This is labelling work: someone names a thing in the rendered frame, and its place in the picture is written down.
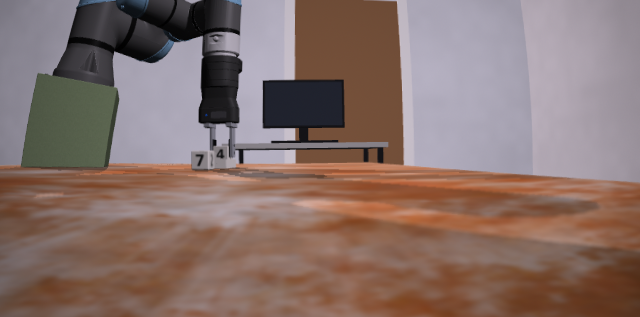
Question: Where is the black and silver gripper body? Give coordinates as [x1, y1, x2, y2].
[199, 32, 243, 124]

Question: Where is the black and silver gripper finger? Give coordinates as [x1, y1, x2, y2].
[204, 123, 216, 151]
[226, 123, 237, 157]

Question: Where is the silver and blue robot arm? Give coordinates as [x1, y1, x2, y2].
[52, 0, 242, 87]

